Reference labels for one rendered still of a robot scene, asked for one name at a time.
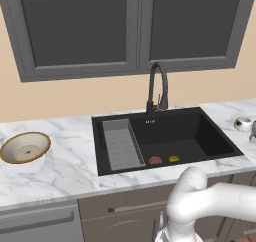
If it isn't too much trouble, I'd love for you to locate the grey sink drying tray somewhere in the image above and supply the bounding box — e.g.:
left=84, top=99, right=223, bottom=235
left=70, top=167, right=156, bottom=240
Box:
left=101, top=118, right=147, bottom=172

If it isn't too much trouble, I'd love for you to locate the black sink basin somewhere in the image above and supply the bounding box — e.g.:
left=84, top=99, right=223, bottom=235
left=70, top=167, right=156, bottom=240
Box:
left=91, top=106, right=245, bottom=177

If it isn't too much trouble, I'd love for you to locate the white bowl with brown rim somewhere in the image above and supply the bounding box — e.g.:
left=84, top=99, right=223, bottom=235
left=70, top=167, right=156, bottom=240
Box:
left=0, top=131, right=52, bottom=165

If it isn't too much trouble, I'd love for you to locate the black curved tap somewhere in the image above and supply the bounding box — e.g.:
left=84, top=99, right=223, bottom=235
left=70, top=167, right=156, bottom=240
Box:
left=145, top=61, right=170, bottom=116

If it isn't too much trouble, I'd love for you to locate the red round sponge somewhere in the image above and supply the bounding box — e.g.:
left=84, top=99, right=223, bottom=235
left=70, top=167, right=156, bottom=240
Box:
left=148, top=156, right=164, bottom=166

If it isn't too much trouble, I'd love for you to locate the brown drawer front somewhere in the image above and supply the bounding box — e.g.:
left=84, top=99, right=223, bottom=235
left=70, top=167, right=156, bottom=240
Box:
left=77, top=175, right=234, bottom=221

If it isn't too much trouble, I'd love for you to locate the white mug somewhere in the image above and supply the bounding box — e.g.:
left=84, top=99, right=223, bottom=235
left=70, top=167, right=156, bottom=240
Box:
left=233, top=116, right=253, bottom=133

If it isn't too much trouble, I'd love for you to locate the brown base cupboard door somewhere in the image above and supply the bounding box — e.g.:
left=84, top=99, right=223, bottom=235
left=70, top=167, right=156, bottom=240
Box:
left=81, top=206, right=164, bottom=242
left=194, top=215, right=256, bottom=242

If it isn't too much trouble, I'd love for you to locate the grey metal mug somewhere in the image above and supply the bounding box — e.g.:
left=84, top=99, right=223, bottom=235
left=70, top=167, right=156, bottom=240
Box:
left=248, top=120, right=256, bottom=145

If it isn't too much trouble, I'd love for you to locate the grey dishwasher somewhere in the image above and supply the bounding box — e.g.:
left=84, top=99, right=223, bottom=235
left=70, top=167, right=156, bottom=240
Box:
left=0, top=203, right=85, bottom=242

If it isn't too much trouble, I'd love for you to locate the drawer handle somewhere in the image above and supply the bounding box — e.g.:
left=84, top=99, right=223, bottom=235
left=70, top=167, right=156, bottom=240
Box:
left=107, top=200, right=168, bottom=214

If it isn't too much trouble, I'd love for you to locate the grey wall cupboard door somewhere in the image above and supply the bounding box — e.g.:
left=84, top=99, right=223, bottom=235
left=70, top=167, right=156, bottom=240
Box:
left=137, top=0, right=256, bottom=73
left=0, top=0, right=140, bottom=83

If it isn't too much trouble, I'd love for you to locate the base cupboard door handle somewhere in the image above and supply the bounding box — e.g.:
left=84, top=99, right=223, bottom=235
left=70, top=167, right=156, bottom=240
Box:
left=152, top=219, right=158, bottom=242

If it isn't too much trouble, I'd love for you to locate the dishwasher handle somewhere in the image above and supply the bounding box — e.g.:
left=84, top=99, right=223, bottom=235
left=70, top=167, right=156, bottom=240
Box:
left=0, top=210, right=75, bottom=234

